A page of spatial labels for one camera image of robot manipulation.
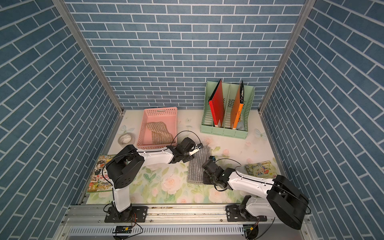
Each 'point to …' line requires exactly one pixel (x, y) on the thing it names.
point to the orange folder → (237, 111)
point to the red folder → (216, 103)
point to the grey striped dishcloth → (195, 171)
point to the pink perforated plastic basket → (167, 115)
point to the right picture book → (263, 169)
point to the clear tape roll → (126, 138)
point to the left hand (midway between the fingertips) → (192, 151)
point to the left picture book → (100, 181)
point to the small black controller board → (122, 229)
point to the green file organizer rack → (230, 92)
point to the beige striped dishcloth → (160, 135)
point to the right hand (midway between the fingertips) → (205, 178)
